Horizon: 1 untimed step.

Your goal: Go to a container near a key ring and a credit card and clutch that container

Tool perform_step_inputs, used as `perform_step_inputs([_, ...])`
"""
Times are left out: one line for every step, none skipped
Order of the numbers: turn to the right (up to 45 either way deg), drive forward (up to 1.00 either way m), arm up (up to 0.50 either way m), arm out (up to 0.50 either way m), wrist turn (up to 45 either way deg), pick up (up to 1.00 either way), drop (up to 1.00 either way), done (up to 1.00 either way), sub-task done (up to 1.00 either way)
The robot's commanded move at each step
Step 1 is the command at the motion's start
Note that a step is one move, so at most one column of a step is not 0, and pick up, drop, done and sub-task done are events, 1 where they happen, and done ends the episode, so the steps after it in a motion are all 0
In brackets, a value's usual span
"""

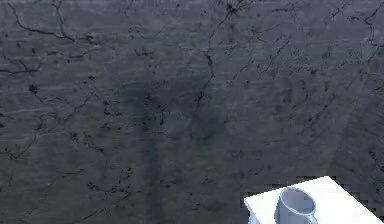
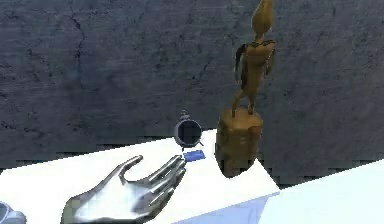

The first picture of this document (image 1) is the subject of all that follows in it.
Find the white table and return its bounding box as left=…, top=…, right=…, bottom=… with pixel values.
left=243, top=175, right=384, bottom=224

